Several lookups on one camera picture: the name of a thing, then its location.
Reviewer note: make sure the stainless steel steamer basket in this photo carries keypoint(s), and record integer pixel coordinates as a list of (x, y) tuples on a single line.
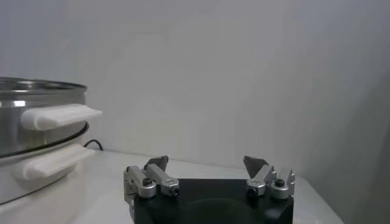
[(15, 134)]

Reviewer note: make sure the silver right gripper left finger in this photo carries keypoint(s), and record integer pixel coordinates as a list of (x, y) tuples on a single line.
[(143, 182)]

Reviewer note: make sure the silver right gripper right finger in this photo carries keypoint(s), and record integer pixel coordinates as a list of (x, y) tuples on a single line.
[(263, 178)]

